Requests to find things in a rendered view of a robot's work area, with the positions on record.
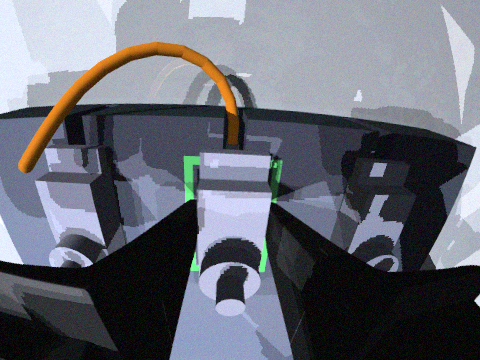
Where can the grey micro servo with orange cable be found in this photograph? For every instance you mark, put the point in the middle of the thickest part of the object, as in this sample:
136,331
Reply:
233,195

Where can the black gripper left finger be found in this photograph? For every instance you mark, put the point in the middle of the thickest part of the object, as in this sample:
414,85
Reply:
127,304

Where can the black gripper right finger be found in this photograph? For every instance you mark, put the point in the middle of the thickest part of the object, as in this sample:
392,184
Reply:
335,306

